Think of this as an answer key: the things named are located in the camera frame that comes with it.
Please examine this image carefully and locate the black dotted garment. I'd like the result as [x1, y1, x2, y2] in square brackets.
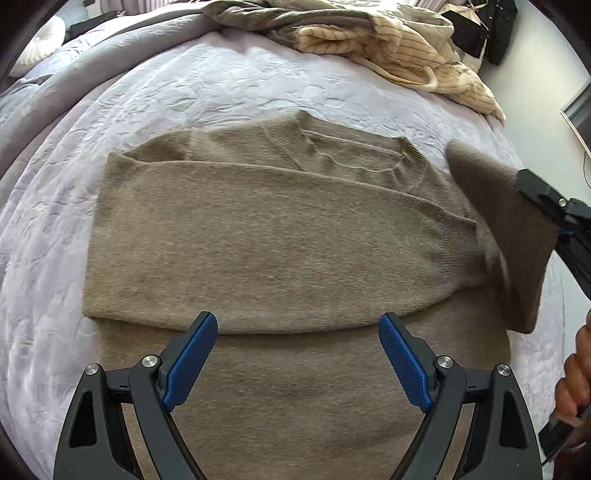
[441, 0, 518, 65]

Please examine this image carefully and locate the cream striped garment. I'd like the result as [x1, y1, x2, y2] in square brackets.
[295, 4, 506, 121]

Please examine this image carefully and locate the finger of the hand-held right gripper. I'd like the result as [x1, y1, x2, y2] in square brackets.
[515, 168, 591, 230]

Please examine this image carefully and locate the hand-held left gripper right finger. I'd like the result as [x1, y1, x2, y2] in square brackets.
[378, 312, 543, 480]

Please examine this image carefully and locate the person's right hand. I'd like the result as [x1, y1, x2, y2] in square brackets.
[554, 310, 591, 428]

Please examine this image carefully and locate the brown knit sweater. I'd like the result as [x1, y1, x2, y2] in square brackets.
[83, 110, 561, 480]

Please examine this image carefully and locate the grey-brown crumpled garment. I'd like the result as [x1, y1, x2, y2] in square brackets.
[208, 0, 384, 47]

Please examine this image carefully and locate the round white pillow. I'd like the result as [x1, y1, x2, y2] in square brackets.
[9, 18, 63, 77]

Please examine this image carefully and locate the grey quilted comforter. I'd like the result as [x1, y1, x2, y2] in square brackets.
[0, 11, 287, 181]

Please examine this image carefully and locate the curved white monitor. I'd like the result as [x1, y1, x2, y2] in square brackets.
[560, 80, 591, 155]

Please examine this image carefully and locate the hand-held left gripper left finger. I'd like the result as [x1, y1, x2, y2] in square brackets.
[53, 311, 219, 480]

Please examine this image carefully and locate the lavender embossed blanket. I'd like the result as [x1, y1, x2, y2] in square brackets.
[0, 39, 575, 462]

